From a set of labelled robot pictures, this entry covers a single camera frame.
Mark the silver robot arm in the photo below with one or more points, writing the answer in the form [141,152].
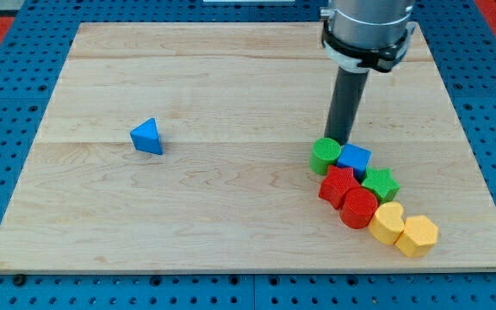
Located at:
[364,35]

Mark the blue triangle block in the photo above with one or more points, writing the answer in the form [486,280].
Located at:
[145,137]

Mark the green cylinder block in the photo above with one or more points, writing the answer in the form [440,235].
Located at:
[325,152]

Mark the wooden board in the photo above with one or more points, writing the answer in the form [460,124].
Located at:
[238,107]

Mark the red star block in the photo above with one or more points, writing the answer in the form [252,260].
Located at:
[337,182]

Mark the blue cube block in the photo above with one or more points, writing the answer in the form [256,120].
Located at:
[354,157]

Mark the red cylinder block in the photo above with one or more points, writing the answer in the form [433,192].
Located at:
[358,208]

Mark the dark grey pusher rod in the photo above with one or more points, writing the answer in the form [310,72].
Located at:
[346,96]

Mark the green star block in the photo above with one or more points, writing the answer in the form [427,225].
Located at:
[381,182]

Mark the yellow heart block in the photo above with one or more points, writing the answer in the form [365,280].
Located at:
[387,224]

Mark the yellow hexagon block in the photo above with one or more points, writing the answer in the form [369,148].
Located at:
[420,235]

